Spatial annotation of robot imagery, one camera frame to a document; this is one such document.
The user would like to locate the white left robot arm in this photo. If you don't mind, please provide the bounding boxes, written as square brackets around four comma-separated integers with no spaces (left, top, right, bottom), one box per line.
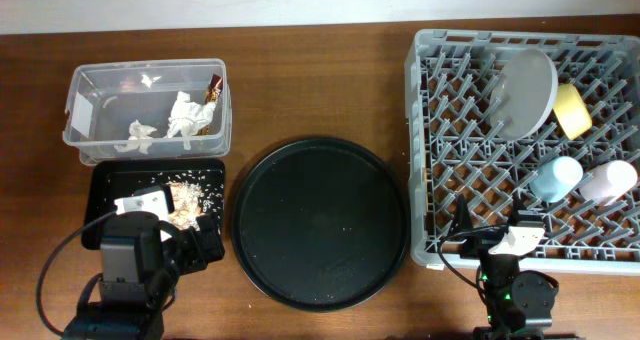
[35,211,225,339]

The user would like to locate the small white napkin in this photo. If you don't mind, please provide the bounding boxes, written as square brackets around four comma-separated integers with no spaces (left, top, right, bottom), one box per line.
[114,120,157,154]

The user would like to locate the food scraps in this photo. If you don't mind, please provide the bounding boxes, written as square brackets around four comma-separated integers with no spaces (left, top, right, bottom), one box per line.
[167,181,224,230]

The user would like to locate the yellow bowl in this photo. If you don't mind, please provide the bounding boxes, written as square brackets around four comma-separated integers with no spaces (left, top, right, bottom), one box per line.
[553,84,593,140]

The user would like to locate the grey dishwasher rack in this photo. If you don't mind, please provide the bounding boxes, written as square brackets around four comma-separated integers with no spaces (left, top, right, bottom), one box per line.
[405,29,639,276]

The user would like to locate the black rectangular tray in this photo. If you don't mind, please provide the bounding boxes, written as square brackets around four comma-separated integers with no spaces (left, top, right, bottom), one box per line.
[82,159,225,251]

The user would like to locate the pink cup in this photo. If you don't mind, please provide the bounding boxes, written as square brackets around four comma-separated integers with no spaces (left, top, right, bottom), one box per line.
[579,160,638,206]

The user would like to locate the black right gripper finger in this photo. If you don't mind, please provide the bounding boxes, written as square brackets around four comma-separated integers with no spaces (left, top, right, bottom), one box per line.
[452,195,473,234]
[509,193,535,225]

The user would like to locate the round black serving tray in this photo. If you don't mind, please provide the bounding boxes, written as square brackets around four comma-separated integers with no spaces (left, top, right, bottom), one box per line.
[230,137,410,312]

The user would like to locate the grey plate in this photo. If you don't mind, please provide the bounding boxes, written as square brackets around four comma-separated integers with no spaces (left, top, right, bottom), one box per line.
[489,49,559,141]

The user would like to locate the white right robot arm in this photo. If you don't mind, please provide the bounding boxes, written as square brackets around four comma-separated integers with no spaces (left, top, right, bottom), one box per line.
[450,196,559,340]

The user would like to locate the brown snack wrapper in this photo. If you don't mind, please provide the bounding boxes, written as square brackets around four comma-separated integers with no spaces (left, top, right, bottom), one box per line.
[199,75,224,135]

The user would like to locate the blue cup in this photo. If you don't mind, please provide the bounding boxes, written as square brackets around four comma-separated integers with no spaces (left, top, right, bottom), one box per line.
[529,156,583,203]

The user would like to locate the clear plastic waste bin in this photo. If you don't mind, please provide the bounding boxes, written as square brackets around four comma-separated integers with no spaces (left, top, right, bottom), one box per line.
[62,58,232,166]

